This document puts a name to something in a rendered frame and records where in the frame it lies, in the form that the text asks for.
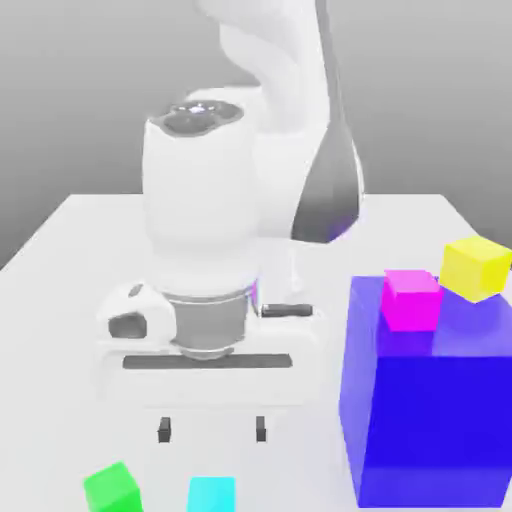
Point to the small yellow cube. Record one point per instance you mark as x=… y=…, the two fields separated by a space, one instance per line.
x=472 y=268

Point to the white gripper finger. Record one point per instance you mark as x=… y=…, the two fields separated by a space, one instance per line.
x=164 y=430
x=262 y=428

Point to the small magenta cube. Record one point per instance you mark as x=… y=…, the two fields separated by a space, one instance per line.
x=412 y=304

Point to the small green cube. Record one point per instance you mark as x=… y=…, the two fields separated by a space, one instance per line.
x=112 y=490

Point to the small cyan cube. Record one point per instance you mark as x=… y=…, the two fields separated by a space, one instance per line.
x=211 y=495

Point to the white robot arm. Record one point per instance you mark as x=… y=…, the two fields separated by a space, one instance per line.
x=200 y=200

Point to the large blue box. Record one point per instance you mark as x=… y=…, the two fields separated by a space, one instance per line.
x=436 y=424

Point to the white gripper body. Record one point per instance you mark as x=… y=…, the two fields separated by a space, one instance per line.
x=208 y=384

